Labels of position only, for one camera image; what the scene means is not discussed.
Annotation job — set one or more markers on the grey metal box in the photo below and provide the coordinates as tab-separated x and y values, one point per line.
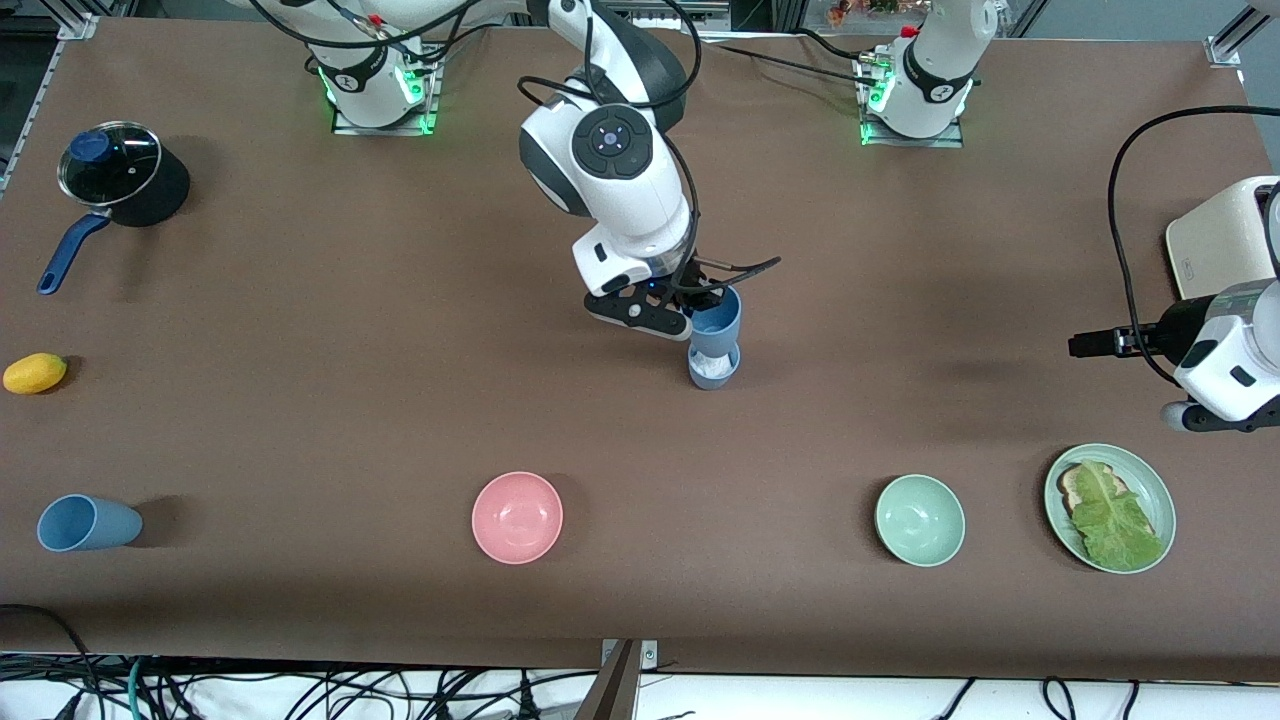
700	12

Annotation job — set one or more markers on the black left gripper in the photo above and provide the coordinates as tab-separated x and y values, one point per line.
1178	331

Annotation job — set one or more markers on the glass lid with blue knob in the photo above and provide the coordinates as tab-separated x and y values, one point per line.
115	165

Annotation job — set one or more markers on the cream white toaster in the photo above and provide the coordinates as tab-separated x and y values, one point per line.
1220	240

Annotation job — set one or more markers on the silver metal bracket plate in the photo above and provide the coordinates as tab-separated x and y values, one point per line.
650	655

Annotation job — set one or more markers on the dark metal bar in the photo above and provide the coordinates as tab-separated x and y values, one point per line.
610	690

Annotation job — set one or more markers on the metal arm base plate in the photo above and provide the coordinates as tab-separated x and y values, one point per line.
915	143
385	130

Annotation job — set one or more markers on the brown table cover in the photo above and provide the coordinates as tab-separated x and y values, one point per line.
400	300

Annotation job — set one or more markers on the green lettuce leaf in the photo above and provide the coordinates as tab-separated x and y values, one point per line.
1115	520

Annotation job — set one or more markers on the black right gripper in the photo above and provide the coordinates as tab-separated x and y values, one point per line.
693	288

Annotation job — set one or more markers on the white paper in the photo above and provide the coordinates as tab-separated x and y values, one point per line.
712	368

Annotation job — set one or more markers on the pink bowl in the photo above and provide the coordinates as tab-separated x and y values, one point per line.
517	517

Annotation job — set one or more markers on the green bowl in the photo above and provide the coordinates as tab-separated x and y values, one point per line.
920	520

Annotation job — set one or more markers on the colourful background object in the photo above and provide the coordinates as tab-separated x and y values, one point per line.
860	10

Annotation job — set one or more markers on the yellow lemon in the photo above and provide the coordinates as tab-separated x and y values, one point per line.
35	373

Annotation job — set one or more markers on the green plate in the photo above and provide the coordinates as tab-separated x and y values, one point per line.
1155	490

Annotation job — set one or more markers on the toast bread slice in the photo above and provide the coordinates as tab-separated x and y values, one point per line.
1070	488

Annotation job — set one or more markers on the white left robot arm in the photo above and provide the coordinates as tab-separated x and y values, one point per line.
1240	370

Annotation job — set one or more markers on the blue cup with white paper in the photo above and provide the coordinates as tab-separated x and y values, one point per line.
712	383

